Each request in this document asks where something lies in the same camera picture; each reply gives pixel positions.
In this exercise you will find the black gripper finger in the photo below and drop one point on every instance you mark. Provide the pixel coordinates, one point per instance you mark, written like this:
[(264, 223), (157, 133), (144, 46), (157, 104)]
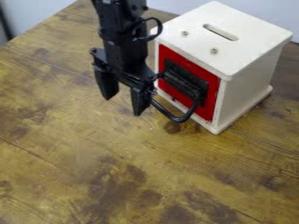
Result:
[(141, 96), (108, 85)]

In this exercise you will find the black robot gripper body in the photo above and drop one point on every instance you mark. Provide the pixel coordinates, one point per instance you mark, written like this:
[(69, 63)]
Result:
[(123, 59)]

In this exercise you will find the red drawer with black handle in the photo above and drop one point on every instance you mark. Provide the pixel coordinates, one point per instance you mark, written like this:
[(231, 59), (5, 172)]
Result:
[(188, 84)]

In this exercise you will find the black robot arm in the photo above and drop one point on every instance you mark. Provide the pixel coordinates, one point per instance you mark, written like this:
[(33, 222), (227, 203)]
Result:
[(120, 20)]

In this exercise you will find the white wooden box cabinet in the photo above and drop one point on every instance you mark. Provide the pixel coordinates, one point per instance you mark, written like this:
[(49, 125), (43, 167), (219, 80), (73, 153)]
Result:
[(229, 49)]

